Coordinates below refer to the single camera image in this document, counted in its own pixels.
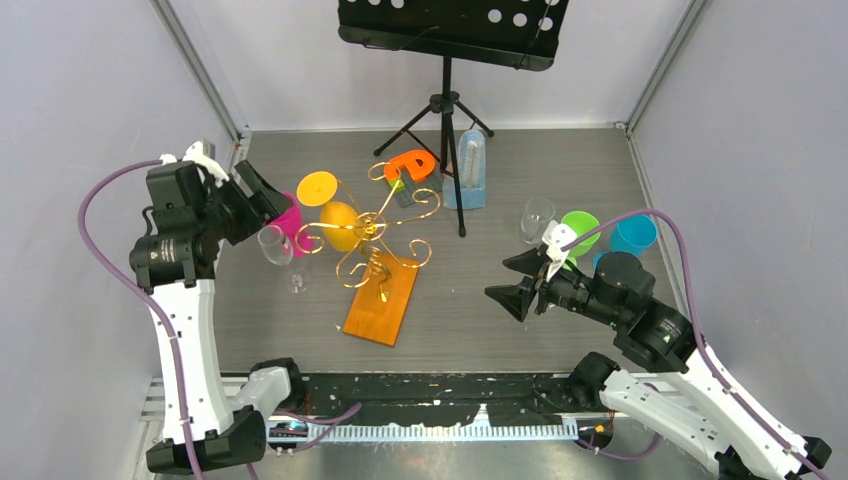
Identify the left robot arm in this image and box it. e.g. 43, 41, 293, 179
129, 160, 307, 475

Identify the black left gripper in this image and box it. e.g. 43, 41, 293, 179
197, 159, 292, 244

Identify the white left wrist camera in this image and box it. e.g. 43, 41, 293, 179
159, 140, 231, 186

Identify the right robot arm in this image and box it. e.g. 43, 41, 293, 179
485, 248, 832, 479

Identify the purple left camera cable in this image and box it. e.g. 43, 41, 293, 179
77, 158, 207, 480

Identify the orange wine glass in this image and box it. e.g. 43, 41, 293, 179
296, 171, 360, 254

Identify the clear wine glass front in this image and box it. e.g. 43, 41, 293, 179
520, 197, 556, 244

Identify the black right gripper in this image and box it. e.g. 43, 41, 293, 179
483, 245, 622, 326

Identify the purple camera cable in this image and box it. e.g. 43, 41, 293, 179
77, 158, 207, 480
559, 207, 829, 480

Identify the blue wine glass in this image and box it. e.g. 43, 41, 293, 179
592, 214, 658, 268

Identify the clear wine glass back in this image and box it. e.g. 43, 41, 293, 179
257, 224, 311, 294

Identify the green wine glass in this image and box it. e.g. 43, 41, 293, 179
561, 210, 601, 266

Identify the orange ring toy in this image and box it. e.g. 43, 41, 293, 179
383, 149, 436, 184

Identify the grey building plate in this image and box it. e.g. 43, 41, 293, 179
389, 171, 443, 208

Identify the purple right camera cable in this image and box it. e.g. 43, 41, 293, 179
559, 207, 829, 480

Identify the gold wire wine glass rack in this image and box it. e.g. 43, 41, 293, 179
334, 162, 442, 347

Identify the black music stand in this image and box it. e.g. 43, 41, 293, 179
336, 0, 571, 238

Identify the clear wine glass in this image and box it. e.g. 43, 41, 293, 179
257, 224, 311, 294
520, 197, 556, 244

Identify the pink wine glass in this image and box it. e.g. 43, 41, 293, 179
271, 192, 313, 258

